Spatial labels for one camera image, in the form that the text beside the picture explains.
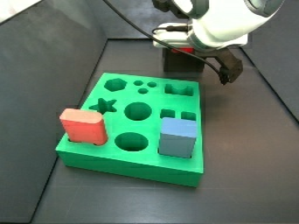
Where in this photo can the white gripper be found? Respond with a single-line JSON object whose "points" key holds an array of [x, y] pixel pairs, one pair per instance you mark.
{"points": [[179, 35]]}

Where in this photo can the red hexagon prism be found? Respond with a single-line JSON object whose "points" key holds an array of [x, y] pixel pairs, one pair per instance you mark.
{"points": [[187, 50]]}

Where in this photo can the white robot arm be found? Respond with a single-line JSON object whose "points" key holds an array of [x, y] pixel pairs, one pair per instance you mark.
{"points": [[219, 23]]}

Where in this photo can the black curved stand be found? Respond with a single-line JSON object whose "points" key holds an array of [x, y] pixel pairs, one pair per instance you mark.
{"points": [[179, 62]]}

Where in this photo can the green foam shape-sorter block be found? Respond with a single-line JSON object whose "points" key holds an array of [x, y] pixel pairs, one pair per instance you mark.
{"points": [[134, 103]]}

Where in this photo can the blue rectangular block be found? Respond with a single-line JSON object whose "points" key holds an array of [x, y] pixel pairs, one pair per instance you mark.
{"points": [[178, 137]]}

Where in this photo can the salmon red rounded block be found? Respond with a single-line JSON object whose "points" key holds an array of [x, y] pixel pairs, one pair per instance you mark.
{"points": [[85, 126]]}

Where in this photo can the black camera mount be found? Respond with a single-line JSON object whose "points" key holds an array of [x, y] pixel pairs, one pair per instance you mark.
{"points": [[231, 65]]}

